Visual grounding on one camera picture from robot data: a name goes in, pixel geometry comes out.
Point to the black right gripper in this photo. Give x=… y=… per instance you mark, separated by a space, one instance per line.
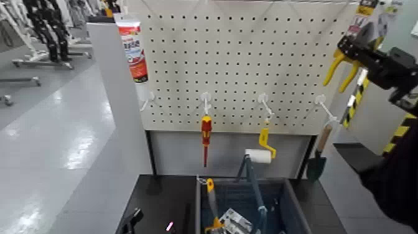
x=395 y=70

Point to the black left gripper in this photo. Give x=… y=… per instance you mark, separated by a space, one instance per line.
x=169 y=226

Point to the yellow pliers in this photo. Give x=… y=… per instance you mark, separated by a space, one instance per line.
x=336 y=62

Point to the blue grey plastic crate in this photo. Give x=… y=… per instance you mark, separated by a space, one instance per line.
x=294 y=209

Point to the yellow black hazard tape strip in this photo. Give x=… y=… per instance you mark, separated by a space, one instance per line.
x=401 y=130
x=356 y=98

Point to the white pegboard hook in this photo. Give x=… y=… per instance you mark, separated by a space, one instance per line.
x=206 y=98
x=150 y=97
x=263 y=98
x=320 y=99

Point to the grey panel below pegboard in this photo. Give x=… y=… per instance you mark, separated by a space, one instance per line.
x=183 y=153

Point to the silver packaged item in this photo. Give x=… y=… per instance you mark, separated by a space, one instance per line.
x=235 y=222

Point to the red yellow screwdriver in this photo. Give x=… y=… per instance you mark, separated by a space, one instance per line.
x=206 y=130

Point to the white pegboard panel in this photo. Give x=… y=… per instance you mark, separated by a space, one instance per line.
x=235 y=65

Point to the grey partition panel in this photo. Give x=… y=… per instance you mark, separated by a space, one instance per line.
x=111 y=98

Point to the red white sealant tube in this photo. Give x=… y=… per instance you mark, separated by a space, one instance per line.
x=134 y=49

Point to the grey wheeled stand base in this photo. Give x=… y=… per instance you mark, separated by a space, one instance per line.
x=23 y=80

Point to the black robot on stand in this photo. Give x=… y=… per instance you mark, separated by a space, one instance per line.
x=49 y=29

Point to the white robot on stand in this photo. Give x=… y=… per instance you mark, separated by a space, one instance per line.
x=16 y=26

